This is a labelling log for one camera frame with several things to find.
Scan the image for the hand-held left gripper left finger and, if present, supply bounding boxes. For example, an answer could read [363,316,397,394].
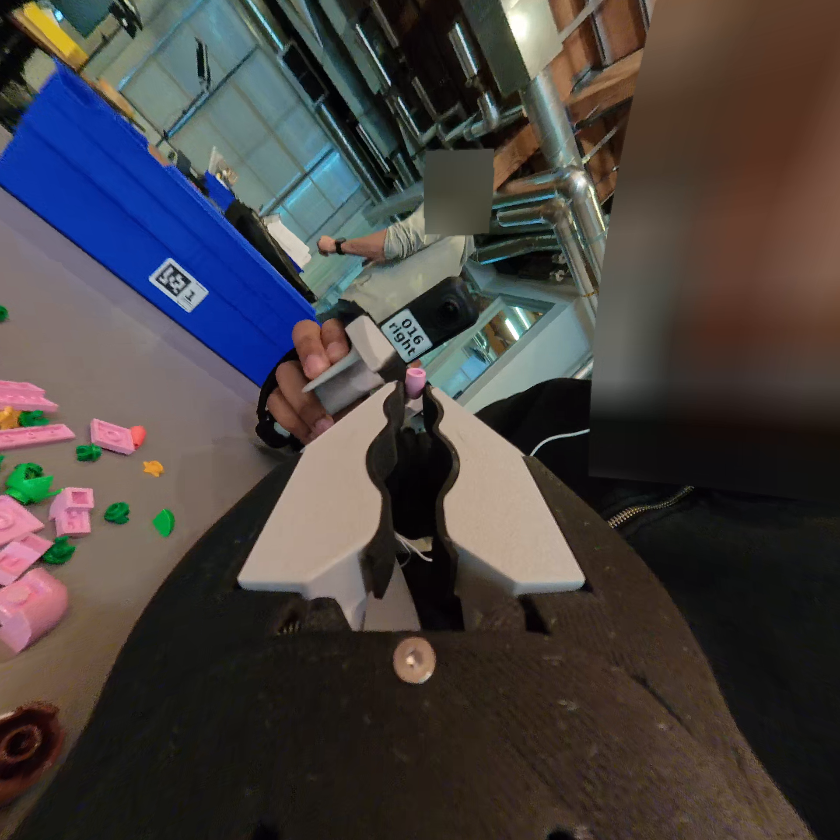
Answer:
[236,379,406,632]

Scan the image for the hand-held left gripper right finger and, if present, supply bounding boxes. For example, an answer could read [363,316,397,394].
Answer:
[423,384,586,630]

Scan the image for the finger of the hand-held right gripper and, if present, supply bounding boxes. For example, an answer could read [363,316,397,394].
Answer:
[344,316,401,376]
[302,357,385,417]

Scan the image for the person's right hand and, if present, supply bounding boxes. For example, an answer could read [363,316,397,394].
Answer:
[268,318,355,444]

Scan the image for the black office chair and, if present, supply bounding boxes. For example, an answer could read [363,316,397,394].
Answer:
[223,200,316,303]

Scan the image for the person's black jacket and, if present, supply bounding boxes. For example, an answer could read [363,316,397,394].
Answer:
[472,377,840,840]

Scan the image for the silver ventilation pipes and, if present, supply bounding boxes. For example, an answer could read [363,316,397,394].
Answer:
[367,0,631,296]

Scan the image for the pink square plate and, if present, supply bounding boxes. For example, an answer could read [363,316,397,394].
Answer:
[91,419,137,455]

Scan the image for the pile of toy bricks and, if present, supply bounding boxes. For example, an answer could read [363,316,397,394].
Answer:
[0,305,178,805]

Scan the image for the thin white cable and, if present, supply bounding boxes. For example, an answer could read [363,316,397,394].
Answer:
[528,428,592,457]

